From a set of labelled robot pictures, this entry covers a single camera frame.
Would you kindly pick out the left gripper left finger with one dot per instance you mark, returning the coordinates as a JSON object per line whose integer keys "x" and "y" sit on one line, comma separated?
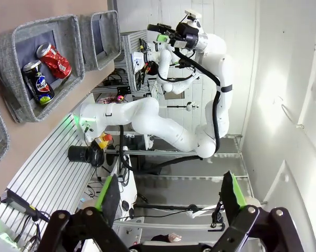
{"x": 110, "y": 199}

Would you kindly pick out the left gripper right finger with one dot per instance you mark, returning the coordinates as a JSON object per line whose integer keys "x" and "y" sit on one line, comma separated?
{"x": 230, "y": 199}

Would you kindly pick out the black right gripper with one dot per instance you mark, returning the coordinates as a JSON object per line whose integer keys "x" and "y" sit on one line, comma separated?
{"x": 185, "y": 32}

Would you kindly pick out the crushed red soda can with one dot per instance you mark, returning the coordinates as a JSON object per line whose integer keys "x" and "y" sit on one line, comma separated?
{"x": 55, "y": 61}

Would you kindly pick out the crushed black Pepsi can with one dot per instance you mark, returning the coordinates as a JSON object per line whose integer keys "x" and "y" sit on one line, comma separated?
{"x": 40, "y": 84}

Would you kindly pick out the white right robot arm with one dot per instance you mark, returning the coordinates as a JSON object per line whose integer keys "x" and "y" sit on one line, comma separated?
{"x": 147, "y": 113}

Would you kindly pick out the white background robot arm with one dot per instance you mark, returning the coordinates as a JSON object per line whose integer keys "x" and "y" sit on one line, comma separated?
{"x": 164, "y": 63}

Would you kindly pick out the grey slotted panel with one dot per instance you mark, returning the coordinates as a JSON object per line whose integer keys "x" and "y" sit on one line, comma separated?
{"x": 127, "y": 52}

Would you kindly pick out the grey fabric basket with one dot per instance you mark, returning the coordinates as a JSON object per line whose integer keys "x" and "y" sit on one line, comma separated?
{"x": 113, "y": 34}
{"x": 6, "y": 137}
{"x": 11, "y": 78}

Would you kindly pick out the black ribbed cylinder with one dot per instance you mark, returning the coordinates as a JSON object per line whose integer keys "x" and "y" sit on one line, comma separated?
{"x": 79, "y": 154}

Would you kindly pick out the yellow red emergency stop button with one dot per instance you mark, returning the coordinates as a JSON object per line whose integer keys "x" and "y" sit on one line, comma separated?
{"x": 104, "y": 141}

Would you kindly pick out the black boom stand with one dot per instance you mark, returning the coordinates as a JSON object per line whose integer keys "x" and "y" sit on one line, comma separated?
{"x": 168, "y": 207}

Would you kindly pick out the aluminium slotted mounting plate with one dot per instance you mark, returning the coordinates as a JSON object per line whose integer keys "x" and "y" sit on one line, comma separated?
{"x": 42, "y": 170}

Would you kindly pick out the stand with white ball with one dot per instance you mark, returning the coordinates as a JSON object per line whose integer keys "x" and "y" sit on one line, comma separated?
{"x": 190, "y": 106}

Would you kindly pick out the black bar with yellow sticker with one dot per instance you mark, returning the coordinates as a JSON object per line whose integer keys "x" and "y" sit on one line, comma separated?
{"x": 19, "y": 206}

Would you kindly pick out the right wrist camera unit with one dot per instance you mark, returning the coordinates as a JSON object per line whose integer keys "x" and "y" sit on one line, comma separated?
{"x": 192, "y": 15}

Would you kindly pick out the metal rack frame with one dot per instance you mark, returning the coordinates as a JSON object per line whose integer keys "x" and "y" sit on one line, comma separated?
{"x": 147, "y": 152}

